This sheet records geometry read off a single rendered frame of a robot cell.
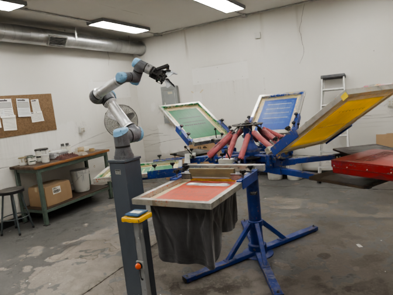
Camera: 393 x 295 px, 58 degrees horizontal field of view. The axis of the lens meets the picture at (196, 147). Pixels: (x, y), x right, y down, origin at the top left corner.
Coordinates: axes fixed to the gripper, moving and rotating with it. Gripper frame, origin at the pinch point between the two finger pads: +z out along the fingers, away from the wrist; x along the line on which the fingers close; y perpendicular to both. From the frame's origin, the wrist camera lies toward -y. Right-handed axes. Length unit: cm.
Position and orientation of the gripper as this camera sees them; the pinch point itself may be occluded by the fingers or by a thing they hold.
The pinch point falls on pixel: (176, 80)
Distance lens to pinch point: 270.1
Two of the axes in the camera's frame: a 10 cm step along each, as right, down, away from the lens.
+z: 8.9, 4.5, -0.6
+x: 1.8, -4.9, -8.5
